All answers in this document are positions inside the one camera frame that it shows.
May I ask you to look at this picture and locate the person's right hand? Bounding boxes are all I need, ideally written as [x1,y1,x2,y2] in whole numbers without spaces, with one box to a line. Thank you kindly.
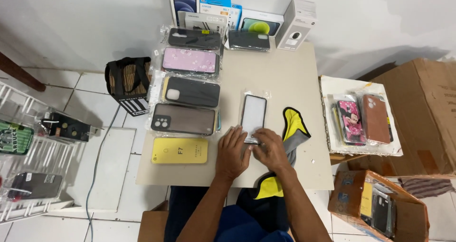
[251,127,297,177]

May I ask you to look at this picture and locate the person's left hand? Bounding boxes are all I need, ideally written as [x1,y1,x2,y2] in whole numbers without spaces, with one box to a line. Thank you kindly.
[215,126,254,176]

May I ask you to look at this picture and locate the black-rimmed clear phone case packet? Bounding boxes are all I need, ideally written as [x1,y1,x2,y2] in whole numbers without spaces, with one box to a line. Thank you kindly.
[237,89,272,145]

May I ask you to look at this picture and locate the yellow and grey cloth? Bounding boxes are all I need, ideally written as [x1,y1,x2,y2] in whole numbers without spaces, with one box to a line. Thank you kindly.
[254,107,312,200]

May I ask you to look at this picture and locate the yellow phone case packet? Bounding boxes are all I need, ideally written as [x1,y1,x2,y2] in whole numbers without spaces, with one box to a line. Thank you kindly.
[151,137,209,165]

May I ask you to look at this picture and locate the smoky brown phone case packet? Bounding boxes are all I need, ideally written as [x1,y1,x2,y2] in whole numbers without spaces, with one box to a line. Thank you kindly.
[148,102,222,136]

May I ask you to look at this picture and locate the person's blue trousers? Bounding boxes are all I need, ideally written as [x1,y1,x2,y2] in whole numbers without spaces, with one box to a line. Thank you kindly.
[163,186,297,242]

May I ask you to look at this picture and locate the black phone case yellow edge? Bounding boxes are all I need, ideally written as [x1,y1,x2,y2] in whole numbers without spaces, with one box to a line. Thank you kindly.
[152,74,221,109]

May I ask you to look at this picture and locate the pink cartoon phone case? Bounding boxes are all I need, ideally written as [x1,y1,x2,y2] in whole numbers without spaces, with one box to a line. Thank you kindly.
[337,100,367,146]

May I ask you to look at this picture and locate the wooden stool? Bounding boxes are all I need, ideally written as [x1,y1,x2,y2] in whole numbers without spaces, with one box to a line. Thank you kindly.
[137,200,169,242]

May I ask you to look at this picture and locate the pink floral phone case packet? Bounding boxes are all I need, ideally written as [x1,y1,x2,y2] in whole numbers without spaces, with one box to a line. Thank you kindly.
[154,46,221,79]

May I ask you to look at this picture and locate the white foam tray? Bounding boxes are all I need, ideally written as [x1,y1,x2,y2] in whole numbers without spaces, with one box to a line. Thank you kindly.
[319,75,404,157]

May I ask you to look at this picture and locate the brown phone case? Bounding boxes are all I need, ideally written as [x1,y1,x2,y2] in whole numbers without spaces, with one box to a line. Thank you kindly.
[361,94,392,145]

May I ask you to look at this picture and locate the black phone case packet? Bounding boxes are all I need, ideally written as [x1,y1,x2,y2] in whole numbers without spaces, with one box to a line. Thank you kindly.
[160,25,223,51]
[224,29,271,52]

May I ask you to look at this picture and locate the small cardboard box of cases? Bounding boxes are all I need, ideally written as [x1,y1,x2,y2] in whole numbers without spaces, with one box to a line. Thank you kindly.
[327,169,430,242]

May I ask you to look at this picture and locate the black striped tote bag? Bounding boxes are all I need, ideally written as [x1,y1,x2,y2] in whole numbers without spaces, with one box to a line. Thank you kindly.
[104,57,152,117]

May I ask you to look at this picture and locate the white box green phone picture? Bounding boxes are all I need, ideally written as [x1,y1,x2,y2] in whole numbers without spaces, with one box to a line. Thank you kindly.
[238,9,285,38]

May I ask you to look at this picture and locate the white accessory packet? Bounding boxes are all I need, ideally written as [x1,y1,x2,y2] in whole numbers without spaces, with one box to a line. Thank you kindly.
[177,10,228,34]

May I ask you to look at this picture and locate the light blue accessory box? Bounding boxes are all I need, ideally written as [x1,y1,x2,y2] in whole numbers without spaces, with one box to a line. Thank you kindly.
[228,4,243,31]

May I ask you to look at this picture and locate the large cardboard box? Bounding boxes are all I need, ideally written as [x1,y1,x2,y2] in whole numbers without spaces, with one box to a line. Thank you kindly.
[347,58,456,177]

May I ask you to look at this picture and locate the striped cloth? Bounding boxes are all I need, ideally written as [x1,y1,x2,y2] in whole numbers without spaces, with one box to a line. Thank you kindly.
[397,177,456,199]

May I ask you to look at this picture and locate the tall white phone box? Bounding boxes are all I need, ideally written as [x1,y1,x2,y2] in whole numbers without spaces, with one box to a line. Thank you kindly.
[168,0,201,28]

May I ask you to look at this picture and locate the dark wooden beam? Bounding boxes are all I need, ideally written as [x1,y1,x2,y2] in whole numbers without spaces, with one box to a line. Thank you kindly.
[0,51,46,92]

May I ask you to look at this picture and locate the white camera box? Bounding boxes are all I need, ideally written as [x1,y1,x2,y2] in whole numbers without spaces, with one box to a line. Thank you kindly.
[275,0,318,52]

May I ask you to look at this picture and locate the white wire rack with goods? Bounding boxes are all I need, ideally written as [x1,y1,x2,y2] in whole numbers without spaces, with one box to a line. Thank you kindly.
[0,81,104,225]

